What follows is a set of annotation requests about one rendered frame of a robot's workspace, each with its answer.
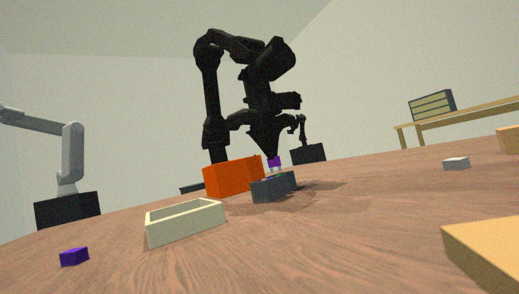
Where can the violet block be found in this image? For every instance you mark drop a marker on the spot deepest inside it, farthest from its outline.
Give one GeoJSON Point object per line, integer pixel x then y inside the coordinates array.
{"type": "Point", "coordinates": [74, 256]}

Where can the violet blade fuse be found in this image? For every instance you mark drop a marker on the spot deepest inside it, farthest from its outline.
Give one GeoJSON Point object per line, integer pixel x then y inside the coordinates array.
{"type": "Point", "coordinates": [274, 163]}

